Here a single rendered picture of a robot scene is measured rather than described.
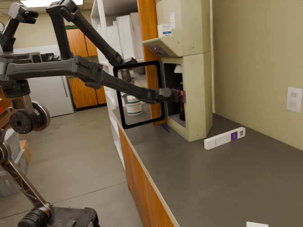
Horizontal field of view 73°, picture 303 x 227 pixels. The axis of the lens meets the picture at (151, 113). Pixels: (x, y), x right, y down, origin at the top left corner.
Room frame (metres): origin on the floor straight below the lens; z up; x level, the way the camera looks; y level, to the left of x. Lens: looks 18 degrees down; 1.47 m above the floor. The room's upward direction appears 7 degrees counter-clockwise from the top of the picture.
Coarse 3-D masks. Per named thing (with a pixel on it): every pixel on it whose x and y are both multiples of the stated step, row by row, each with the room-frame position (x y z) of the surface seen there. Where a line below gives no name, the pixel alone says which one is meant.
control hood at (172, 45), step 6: (168, 36) 1.03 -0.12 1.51; (174, 36) 1.04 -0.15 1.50; (180, 36) 1.05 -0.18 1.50; (144, 42) 1.27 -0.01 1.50; (150, 42) 1.18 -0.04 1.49; (156, 42) 1.10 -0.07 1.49; (162, 42) 1.03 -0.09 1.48; (168, 42) 1.03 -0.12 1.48; (174, 42) 1.04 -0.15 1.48; (180, 42) 1.05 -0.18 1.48; (162, 48) 1.11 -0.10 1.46; (168, 48) 1.05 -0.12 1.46; (174, 48) 1.04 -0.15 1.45; (180, 48) 1.05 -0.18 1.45; (174, 54) 1.06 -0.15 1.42; (180, 54) 1.05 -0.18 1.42
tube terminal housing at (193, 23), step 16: (176, 0) 1.09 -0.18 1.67; (192, 0) 1.07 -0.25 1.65; (208, 0) 1.22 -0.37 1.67; (160, 16) 1.30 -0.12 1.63; (176, 16) 1.10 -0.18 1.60; (192, 16) 1.07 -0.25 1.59; (208, 16) 1.21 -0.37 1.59; (176, 32) 1.11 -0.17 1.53; (192, 32) 1.07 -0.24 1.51; (208, 32) 1.21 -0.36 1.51; (192, 48) 1.06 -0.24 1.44; (208, 48) 1.20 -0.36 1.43; (192, 64) 1.06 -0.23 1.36; (208, 64) 1.18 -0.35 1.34; (192, 80) 1.06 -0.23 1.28; (208, 80) 1.17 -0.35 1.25; (192, 96) 1.06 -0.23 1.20; (208, 96) 1.16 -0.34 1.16; (192, 112) 1.06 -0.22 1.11; (208, 112) 1.15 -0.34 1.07; (176, 128) 1.21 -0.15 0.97; (192, 128) 1.06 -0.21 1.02; (208, 128) 1.14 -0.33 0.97
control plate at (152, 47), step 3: (153, 45) 1.18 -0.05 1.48; (156, 45) 1.14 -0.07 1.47; (150, 48) 1.28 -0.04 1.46; (153, 48) 1.23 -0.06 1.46; (156, 48) 1.19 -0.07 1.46; (159, 48) 1.15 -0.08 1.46; (153, 51) 1.29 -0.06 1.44; (156, 51) 1.24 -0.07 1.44; (159, 51) 1.20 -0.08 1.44; (162, 51) 1.16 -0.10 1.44; (156, 54) 1.31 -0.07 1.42; (159, 54) 1.26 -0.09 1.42; (162, 54) 1.22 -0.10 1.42; (165, 54) 1.17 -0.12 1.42; (168, 54) 1.13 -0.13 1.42
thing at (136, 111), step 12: (120, 72) 1.24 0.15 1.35; (132, 72) 1.27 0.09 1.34; (144, 72) 1.30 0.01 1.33; (156, 72) 1.33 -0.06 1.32; (144, 84) 1.30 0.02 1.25; (156, 84) 1.33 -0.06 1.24; (132, 96) 1.26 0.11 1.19; (132, 108) 1.26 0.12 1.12; (144, 108) 1.29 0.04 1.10; (156, 108) 1.32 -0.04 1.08; (132, 120) 1.25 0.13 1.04; (144, 120) 1.28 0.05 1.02
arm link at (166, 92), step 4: (152, 88) 1.17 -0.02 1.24; (160, 88) 1.10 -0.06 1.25; (164, 88) 1.10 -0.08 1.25; (168, 88) 1.11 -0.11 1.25; (156, 92) 1.12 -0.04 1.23; (160, 92) 1.08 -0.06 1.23; (164, 92) 1.09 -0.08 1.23; (168, 92) 1.09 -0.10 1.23; (156, 96) 1.11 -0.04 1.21; (160, 96) 1.11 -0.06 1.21; (164, 96) 1.08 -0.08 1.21; (168, 96) 1.08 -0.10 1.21; (148, 100) 1.13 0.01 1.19
